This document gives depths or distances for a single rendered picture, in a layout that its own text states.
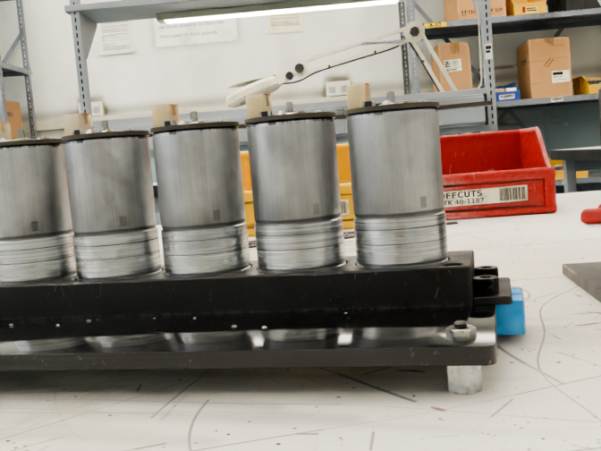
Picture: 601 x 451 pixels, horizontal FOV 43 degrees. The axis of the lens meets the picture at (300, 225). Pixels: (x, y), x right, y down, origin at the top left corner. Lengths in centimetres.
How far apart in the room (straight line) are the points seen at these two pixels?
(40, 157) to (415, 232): 11
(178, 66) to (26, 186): 454
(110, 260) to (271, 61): 449
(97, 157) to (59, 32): 476
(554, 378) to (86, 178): 13
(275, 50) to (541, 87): 154
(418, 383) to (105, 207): 10
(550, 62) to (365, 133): 424
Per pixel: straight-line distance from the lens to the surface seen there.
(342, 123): 252
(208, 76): 473
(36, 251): 24
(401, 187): 20
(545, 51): 443
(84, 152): 22
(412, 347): 16
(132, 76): 482
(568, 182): 333
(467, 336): 16
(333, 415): 16
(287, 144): 20
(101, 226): 22
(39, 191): 24
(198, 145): 21
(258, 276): 20
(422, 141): 20
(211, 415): 16
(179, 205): 21
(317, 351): 16
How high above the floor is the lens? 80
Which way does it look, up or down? 5 degrees down
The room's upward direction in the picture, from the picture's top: 5 degrees counter-clockwise
